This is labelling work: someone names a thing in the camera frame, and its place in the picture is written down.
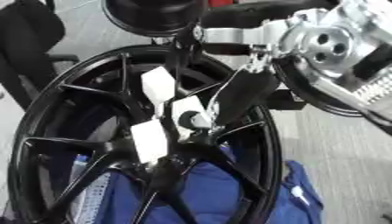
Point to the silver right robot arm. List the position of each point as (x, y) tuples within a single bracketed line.
[(368, 87)]

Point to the black spoked wheel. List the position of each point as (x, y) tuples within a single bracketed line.
[(76, 90)]

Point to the blue fabric bag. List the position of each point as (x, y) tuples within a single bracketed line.
[(214, 186)]

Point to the black chair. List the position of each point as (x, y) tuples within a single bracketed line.
[(25, 38)]

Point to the black round wheel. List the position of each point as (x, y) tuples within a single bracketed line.
[(153, 17), (296, 87)]

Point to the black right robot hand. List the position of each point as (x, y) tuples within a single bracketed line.
[(245, 93)]

